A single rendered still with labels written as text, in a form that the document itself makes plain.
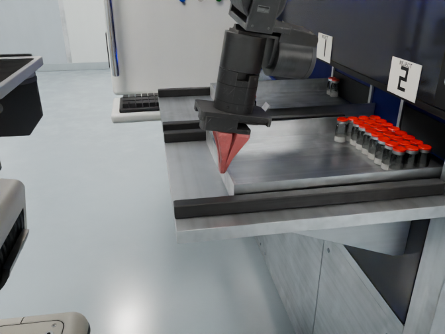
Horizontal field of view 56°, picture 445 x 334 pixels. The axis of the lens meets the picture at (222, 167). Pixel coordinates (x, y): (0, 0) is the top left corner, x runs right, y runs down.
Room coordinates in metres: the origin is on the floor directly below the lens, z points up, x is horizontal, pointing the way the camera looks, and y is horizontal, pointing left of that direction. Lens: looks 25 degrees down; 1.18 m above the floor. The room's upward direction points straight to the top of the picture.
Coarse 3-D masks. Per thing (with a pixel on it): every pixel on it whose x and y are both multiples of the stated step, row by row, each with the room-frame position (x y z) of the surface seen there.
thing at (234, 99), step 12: (228, 72) 0.55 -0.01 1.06; (228, 84) 0.55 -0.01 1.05; (240, 84) 0.55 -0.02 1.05; (252, 84) 0.56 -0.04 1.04; (216, 96) 0.57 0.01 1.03; (228, 96) 0.55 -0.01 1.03; (240, 96) 0.55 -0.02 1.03; (252, 96) 0.56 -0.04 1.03; (204, 108) 0.55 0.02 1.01; (216, 108) 0.56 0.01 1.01; (228, 108) 0.55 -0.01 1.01; (240, 108) 0.55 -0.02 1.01; (252, 108) 0.57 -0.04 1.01; (240, 120) 0.55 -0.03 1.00; (252, 120) 0.55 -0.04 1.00; (264, 120) 0.55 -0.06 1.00
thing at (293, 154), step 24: (288, 120) 0.80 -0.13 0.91; (312, 120) 0.80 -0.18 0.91; (336, 120) 0.81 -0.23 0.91; (264, 144) 0.75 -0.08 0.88; (288, 144) 0.75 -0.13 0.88; (312, 144) 0.75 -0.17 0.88; (336, 144) 0.75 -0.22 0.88; (240, 168) 0.64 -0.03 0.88; (264, 168) 0.64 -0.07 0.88; (288, 168) 0.64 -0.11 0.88; (312, 168) 0.64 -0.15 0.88; (336, 168) 0.64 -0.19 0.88; (360, 168) 0.64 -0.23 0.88; (408, 168) 0.57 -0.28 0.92; (432, 168) 0.57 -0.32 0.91; (240, 192) 0.51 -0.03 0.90; (264, 192) 0.52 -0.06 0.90
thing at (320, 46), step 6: (318, 36) 1.07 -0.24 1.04; (324, 36) 1.03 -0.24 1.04; (330, 36) 1.00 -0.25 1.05; (318, 42) 1.07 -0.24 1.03; (324, 42) 1.03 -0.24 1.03; (330, 42) 1.00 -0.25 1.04; (318, 48) 1.07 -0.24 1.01; (330, 48) 0.99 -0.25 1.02; (318, 54) 1.06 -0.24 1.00; (330, 54) 0.99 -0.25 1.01; (324, 60) 1.02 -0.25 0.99
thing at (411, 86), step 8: (392, 64) 0.73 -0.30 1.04; (400, 64) 0.71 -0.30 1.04; (408, 64) 0.69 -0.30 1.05; (416, 64) 0.67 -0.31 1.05; (392, 72) 0.73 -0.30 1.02; (400, 72) 0.71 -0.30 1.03; (408, 72) 0.69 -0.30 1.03; (416, 72) 0.67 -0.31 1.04; (392, 80) 0.73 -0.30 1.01; (408, 80) 0.68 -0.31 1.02; (416, 80) 0.66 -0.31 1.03; (392, 88) 0.72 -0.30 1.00; (408, 88) 0.68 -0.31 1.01; (416, 88) 0.66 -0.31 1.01; (400, 96) 0.70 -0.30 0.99; (408, 96) 0.67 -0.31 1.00; (416, 96) 0.66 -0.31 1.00
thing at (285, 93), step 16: (272, 80) 1.14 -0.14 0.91; (288, 80) 1.15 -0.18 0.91; (304, 80) 1.16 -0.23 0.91; (320, 80) 1.17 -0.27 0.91; (256, 96) 1.10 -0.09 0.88; (272, 96) 1.10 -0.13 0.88; (288, 96) 1.10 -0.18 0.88; (304, 96) 1.10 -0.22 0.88; (320, 96) 1.10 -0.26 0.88; (272, 112) 0.88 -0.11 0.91; (288, 112) 0.88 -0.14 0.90; (304, 112) 0.89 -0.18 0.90; (320, 112) 0.90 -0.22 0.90; (352, 112) 0.91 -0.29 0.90; (368, 112) 0.92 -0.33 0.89
